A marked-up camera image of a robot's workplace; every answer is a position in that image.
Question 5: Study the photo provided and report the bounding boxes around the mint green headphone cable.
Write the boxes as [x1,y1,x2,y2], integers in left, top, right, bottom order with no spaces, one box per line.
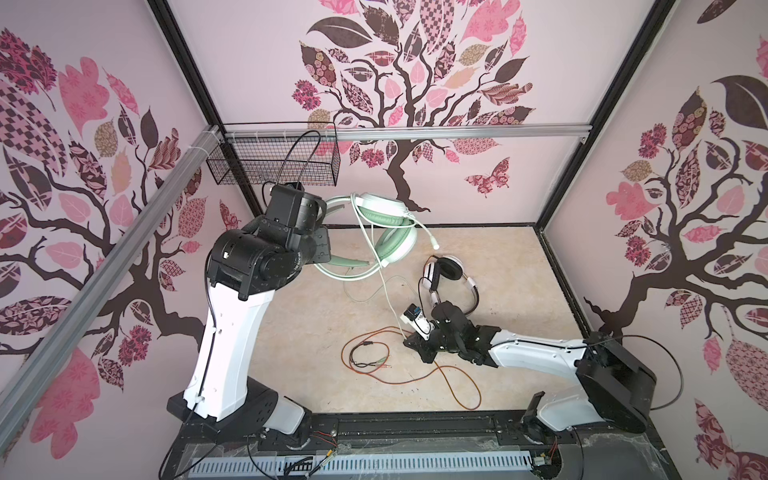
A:
[344,193,440,340]

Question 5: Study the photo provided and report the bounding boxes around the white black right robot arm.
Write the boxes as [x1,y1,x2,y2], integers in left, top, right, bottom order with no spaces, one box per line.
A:
[400,302,657,444]

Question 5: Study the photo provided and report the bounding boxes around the aluminium rail wall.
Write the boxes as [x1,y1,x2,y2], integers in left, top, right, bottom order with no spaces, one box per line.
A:
[226,122,592,142]
[1,125,222,450]

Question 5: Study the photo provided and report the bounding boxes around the white black headphones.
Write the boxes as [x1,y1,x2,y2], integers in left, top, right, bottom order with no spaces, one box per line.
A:
[420,255,480,315]

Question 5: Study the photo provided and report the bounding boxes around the aluminium rail back wall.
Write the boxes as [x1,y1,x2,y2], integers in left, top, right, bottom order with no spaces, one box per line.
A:
[226,122,592,142]

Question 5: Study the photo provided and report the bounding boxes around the aluminium rail left wall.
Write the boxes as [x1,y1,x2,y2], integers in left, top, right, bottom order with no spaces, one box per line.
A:
[1,125,222,450]

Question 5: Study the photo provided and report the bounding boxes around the white slotted cable duct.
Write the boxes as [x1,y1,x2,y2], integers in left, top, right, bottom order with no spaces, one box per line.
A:
[187,451,533,479]

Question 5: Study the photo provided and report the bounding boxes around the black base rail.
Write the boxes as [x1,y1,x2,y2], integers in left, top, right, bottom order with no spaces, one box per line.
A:
[173,409,601,454]

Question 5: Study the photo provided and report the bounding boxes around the black wire basket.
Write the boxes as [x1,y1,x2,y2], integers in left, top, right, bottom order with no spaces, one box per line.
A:
[206,120,341,186]

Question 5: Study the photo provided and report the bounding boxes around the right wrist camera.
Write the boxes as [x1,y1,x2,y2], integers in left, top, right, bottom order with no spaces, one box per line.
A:
[400,303,433,339]

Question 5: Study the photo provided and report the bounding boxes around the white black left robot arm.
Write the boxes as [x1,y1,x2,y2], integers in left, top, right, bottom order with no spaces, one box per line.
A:
[167,183,330,442]

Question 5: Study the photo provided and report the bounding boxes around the mint green headphones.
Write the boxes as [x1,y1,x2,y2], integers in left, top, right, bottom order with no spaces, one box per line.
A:
[315,193,440,282]

